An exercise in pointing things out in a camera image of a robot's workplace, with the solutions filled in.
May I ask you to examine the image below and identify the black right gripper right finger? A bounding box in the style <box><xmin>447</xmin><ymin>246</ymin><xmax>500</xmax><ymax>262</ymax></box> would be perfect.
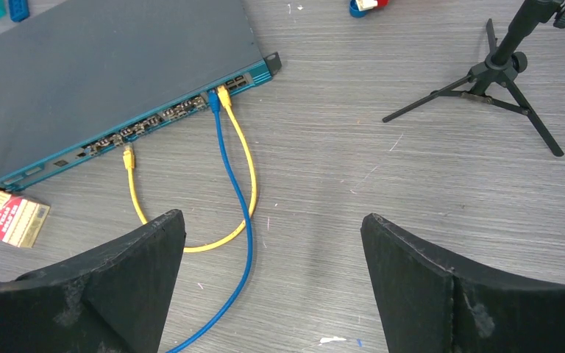
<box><xmin>360</xmin><ymin>213</ymin><xmax>565</xmax><ymax>352</ymax></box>

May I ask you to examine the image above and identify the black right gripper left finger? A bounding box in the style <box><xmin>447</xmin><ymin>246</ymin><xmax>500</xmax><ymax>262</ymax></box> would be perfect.
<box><xmin>0</xmin><ymin>209</ymin><xmax>186</xmax><ymax>352</ymax></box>

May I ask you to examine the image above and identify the blue ethernet cable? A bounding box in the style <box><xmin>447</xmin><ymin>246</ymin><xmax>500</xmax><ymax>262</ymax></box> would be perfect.
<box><xmin>166</xmin><ymin>90</ymin><xmax>255</xmax><ymax>353</ymax></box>

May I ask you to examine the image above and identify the dark network switch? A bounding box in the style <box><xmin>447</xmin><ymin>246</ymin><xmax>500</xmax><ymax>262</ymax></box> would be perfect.
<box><xmin>0</xmin><ymin>0</ymin><xmax>282</xmax><ymax>192</ymax></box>

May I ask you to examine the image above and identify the yellow ethernet cable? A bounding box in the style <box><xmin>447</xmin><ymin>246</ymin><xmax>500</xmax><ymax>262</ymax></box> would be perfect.
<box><xmin>122</xmin><ymin>85</ymin><xmax>258</xmax><ymax>254</ymax></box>

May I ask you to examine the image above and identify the red and gold card box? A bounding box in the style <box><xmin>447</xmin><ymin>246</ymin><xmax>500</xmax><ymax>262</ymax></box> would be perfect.
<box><xmin>0</xmin><ymin>191</ymin><xmax>50</xmax><ymax>249</ymax></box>

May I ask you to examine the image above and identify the black microphone tripod stand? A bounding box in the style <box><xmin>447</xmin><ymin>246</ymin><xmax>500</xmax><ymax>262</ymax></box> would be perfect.
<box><xmin>382</xmin><ymin>0</ymin><xmax>565</xmax><ymax>157</ymax></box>

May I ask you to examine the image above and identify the red white blue toy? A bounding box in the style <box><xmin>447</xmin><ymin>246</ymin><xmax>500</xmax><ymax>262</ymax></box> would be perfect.
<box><xmin>349</xmin><ymin>0</ymin><xmax>389</xmax><ymax>18</ymax></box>

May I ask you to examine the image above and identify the blue plastic block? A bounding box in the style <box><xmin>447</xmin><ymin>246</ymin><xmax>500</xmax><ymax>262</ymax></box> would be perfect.
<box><xmin>8</xmin><ymin>0</ymin><xmax>30</xmax><ymax>23</ymax></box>

